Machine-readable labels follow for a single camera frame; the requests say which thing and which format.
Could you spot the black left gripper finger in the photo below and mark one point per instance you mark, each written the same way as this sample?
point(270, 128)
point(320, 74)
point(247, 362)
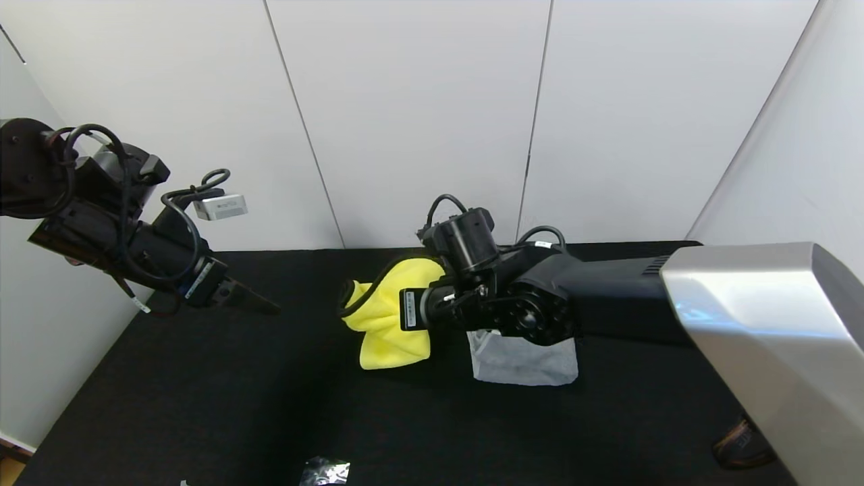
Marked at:
point(253, 298)

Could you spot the grey towel with orange marks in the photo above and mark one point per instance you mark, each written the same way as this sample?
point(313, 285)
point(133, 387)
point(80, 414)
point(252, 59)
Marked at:
point(526, 364)

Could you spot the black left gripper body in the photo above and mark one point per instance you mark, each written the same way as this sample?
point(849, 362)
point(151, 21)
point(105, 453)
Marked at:
point(204, 279)

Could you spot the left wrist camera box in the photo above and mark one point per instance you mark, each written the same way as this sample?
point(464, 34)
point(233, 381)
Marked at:
point(221, 207)

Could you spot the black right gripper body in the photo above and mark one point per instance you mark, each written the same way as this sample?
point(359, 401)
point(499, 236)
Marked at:
point(410, 310)

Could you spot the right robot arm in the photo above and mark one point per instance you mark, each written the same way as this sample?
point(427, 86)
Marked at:
point(742, 310)

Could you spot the yellow towel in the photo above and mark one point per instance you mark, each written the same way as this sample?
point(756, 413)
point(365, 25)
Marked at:
point(391, 337)

